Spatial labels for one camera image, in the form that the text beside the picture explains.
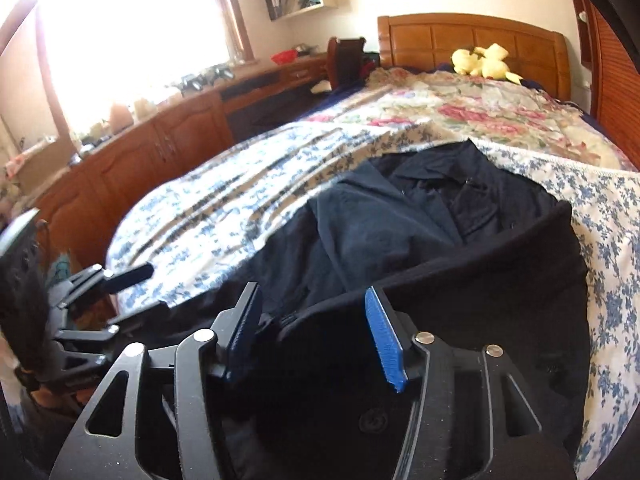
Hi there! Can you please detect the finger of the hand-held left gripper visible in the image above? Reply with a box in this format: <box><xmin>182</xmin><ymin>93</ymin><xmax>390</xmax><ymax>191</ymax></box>
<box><xmin>52</xmin><ymin>302</ymin><xmax>171</xmax><ymax>361</ymax></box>
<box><xmin>62</xmin><ymin>262</ymin><xmax>155</xmax><ymax>306</ymax></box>

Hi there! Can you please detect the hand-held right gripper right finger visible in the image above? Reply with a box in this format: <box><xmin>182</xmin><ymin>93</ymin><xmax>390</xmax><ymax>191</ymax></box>
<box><xmin>365</xmin><ymin>286</ymin><xmax>578</xmax><ymax>480</ymax></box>

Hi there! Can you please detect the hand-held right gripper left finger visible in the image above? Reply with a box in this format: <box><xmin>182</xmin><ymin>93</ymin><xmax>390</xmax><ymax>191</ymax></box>
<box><xmin>47</xmin><ymin>282</ymin><xmax>264</xmax><ymax>480</ymax></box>

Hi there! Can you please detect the black coat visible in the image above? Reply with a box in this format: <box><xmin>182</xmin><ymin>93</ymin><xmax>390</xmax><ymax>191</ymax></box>
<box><xmin>165</xmin><ymin>139</ymin><xmax>593</xmax><ymax>480</ymax></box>

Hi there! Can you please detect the wooden desk cabinet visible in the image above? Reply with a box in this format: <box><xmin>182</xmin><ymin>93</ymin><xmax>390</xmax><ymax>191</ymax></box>
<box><xmin>15</xmin><ymin>55</ymin><xmax>331</xmax><ymax>281</ymax></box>

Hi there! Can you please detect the blue floral bedspread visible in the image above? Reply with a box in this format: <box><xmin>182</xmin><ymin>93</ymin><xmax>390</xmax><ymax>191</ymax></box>
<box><xmin>106</xmin><ymin>122</ymin><xmax>640</xmax><ymax>476</ymax></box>

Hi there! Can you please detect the pink floral blanket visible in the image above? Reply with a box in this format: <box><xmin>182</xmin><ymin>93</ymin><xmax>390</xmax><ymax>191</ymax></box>
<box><xmin>345</xmin><ymin>66</ymin><xmax>638</xmax><ymax>173</ymax></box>

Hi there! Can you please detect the wood framed window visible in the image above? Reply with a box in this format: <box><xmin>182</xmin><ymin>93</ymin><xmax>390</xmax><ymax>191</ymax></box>
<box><xmin>30</xmin><ymin>0</ymin><xmax>251</xmax><ymax>126</ymax></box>

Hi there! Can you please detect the wooden chair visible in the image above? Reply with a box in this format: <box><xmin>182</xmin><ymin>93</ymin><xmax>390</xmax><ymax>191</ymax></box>
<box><xmin>326</xmin><ymin>36</ymin><xmax>368</xmax><ymax>88</ymax></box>

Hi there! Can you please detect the yellow plush toy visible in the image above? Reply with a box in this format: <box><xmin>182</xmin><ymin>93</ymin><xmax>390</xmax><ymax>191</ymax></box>
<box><xmin>451</xmin><ymin>43</ymin><xmax>523</xmax><ymax>83</ymax></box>

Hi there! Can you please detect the wooden headboard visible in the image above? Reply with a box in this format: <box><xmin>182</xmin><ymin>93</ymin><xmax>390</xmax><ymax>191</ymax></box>
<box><xmin>377</xmin><ymin>13</ymin><xmax>573</xmax><ymax>103</ymax></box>

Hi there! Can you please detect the row of books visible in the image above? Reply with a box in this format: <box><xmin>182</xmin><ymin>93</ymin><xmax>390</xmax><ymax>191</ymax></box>
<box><xmin>262</xmin><ymin>0</ymin><xmax>321</xmax><ymax>21</ymax></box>

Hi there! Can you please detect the wooden louvred wardrobe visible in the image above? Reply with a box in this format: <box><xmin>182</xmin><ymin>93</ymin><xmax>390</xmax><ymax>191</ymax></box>
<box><xmin>567</xmin><ymin>0</ymin><xmax>640</xmax><ymax>171</ymax></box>

